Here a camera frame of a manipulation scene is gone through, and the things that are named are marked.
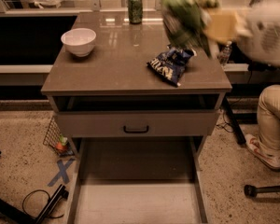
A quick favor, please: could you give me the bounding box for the orange and green item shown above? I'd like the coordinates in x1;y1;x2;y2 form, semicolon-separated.
55;135;68;152

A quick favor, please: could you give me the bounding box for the white ceramic bowl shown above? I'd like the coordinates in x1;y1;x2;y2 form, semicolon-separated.
61;28;96;57

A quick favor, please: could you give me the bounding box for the person's beige trouser leg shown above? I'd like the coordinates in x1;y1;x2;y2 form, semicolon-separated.
257;85;280;158

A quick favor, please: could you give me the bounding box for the grey drawer cabinet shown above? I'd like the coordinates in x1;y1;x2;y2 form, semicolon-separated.
40;10;233;224

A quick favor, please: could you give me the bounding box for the grey middle drawer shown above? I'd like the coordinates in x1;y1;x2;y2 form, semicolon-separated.
55;111;218;137

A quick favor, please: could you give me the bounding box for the green soda can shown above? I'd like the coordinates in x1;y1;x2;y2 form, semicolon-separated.
128;0;143;24

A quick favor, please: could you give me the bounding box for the black stand leg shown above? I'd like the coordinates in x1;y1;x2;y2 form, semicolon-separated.
0;185;69;224

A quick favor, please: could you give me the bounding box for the black cable loop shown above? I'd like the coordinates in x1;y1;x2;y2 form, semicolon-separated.
21;189;65;219

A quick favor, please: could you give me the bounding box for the black chair leg caster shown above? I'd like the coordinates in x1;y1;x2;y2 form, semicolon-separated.
244;185;280;198

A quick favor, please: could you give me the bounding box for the black tripod leg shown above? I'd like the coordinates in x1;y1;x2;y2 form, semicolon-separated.
222;97;245;145

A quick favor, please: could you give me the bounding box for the wire mesh basket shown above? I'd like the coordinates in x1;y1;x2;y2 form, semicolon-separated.
43;119;74;157

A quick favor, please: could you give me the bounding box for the open bottom drawer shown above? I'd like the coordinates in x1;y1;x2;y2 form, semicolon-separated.
63;137;211;224

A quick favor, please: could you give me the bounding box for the blue chip bag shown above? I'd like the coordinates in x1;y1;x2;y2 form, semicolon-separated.
147;45;197;87

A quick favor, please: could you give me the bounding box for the white and orange sneaker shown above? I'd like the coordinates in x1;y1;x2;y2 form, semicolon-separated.
245;134;280;171

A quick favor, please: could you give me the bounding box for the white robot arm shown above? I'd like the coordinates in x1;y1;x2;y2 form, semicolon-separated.
203;2;280;67

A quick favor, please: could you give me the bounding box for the clear water bottle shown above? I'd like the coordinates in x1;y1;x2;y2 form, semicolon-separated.
217;41;232;66

